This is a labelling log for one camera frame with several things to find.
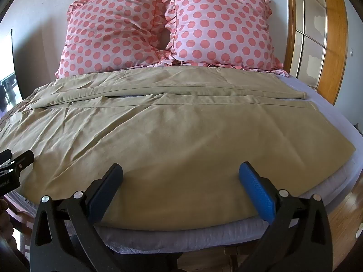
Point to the wooden bed frame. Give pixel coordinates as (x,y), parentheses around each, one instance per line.
(215,256)

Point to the pink polka dot pillow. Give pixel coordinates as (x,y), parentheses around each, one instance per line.
(221,25)
(112,31)

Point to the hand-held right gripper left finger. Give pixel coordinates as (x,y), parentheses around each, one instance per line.
(105,187)

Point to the person's left hand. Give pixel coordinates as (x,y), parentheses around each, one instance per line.
(3,218)

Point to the wooden framed glass door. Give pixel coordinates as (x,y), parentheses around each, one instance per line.
(314,31)

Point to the grey bed sheet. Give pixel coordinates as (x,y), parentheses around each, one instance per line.
(320,147)

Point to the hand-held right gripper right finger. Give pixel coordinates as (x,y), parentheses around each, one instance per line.
(256,190)

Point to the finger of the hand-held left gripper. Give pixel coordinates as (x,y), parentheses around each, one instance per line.
(20,163)

